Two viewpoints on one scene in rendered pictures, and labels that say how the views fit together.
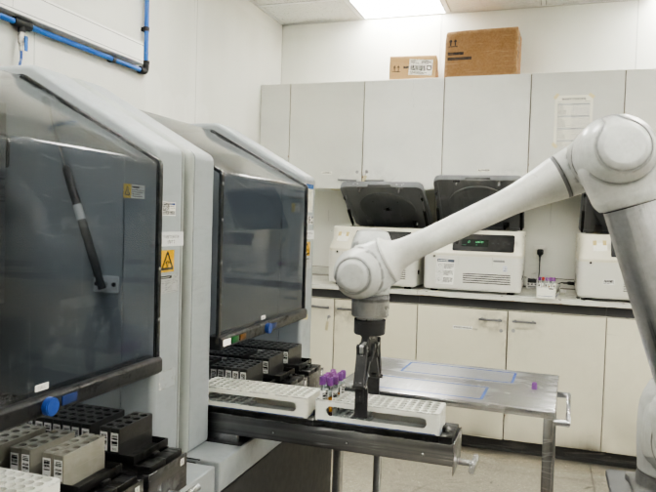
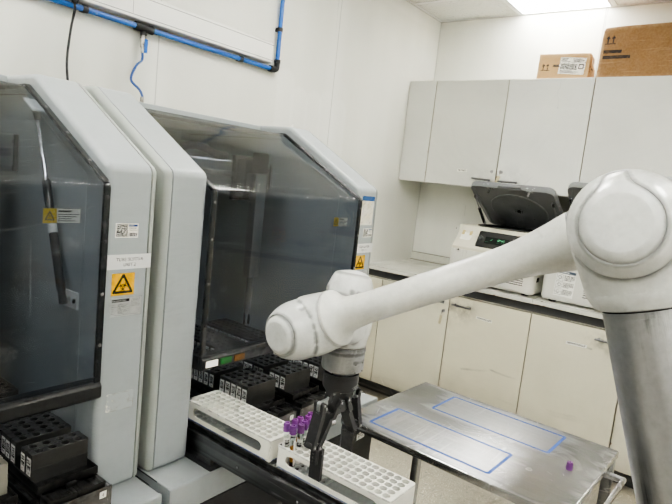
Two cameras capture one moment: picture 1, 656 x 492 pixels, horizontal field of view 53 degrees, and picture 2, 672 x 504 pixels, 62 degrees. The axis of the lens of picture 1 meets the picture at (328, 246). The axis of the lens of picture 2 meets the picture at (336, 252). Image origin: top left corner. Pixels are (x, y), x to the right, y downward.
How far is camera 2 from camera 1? 0.65 m
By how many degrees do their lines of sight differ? 19
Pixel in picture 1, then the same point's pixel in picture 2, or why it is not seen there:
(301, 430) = (259, 473)
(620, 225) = (616, 335)
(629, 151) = (624, 235)
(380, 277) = (311, 342)
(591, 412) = not seen: outside the picture
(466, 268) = not seen: hidden behind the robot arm
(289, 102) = (434, 98)
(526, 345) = not seen: hidden behind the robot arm
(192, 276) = (165, 298)
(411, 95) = (556, 95)
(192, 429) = (160, 447)
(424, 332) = (535, 342)
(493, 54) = (656, 52)
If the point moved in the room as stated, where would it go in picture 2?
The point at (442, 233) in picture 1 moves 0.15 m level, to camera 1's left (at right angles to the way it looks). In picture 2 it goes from (398, 298) to (315, 283)
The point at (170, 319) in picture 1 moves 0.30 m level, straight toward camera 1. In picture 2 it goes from (126, 342) to (38, 395)
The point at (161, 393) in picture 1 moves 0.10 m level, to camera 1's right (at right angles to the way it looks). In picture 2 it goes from (109, 415) to (149, 427)
